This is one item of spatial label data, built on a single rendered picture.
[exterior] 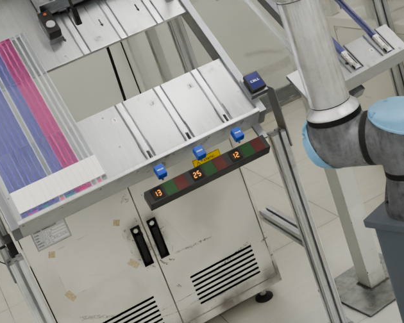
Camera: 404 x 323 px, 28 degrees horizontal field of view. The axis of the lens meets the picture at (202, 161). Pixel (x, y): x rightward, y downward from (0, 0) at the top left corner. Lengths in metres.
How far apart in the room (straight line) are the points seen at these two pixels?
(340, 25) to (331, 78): 1.52
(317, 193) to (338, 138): 1.55
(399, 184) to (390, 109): 0.15
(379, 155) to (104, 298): 1.05
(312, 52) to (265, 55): 2.63
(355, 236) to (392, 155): 0.81
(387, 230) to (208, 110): 0.59
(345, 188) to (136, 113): 0.68
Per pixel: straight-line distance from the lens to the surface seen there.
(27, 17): 2.27
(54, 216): 1.96
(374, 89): 3.14
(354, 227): 2.42
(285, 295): 2.65
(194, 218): 2.40
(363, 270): 2.51
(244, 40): 4.19
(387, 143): 1.65
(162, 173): 1.95
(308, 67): 1.64
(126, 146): 2.01
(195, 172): 1.98
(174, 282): 2.45
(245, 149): 2.02
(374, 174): 3.25
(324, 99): 1.66
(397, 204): 1.70
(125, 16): 2.24
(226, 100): 2.08
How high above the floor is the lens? 1.37
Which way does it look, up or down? 20 degrees down
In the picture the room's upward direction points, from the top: 20 degrees counter-clockwise
